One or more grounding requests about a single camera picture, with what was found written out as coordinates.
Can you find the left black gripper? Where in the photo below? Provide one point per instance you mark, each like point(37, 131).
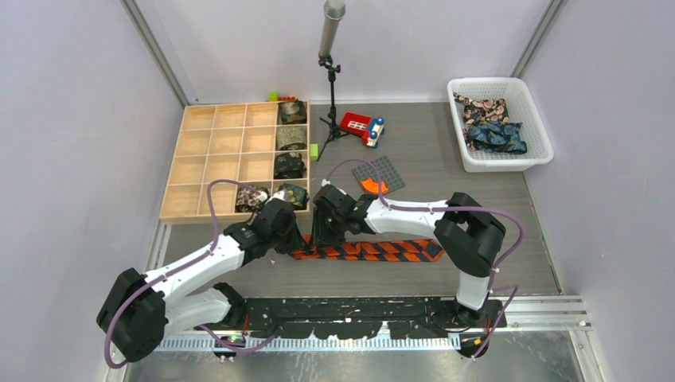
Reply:
point(297, 242)

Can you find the pink floral dark tie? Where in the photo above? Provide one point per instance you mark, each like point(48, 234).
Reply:
point(482, 111)

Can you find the blue patterned tie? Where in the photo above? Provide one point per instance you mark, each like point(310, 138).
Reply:
point(496, 138)

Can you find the grey microphone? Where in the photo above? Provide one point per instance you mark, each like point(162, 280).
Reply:
point(334, 11)

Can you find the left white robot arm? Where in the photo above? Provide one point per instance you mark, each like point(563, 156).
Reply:
point(142, 309)

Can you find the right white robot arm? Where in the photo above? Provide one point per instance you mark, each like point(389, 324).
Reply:
point(467, 232)

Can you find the rolled black gold tie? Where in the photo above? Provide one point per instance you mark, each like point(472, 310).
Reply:
point(289, 165)

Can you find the rolled dark tie top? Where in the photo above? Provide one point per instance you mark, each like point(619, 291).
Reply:
point(292, 112)

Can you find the grey lego baseplate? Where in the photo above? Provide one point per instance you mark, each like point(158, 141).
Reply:
point(388, 173)

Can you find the rolled beige floral tie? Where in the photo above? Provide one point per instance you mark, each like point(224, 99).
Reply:
point(248, 198)

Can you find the orange curved block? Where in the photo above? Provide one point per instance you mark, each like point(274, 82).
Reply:
point(374, 187)

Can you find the white plastic basket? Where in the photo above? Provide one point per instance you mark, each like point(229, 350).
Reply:
point(521, 108)

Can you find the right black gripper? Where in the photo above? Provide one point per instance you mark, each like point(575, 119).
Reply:
point(318, 231)

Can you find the wooden compartment tray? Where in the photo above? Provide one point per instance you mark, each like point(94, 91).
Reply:
point(220, 147)

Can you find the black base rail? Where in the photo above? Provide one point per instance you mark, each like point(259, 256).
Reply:
point(357, 318)

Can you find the black tripod stand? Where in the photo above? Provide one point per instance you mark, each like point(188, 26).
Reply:
point(335, 132)

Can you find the red toy block car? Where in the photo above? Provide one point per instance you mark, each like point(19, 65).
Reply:
point(367, 129)

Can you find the orange navy striped tie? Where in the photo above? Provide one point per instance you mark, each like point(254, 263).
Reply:
point(397, 251)

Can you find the green block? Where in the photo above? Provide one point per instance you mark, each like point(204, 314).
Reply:
point(314, 152)

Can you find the green and red small toys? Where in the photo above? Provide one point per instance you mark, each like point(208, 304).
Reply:
point(276, 97)

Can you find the rolled blue gold flower tie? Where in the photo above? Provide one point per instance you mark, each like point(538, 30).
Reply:
point(297, 195)

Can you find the rolled olive patterned tie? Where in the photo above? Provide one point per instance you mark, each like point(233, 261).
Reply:
point(291, 137)

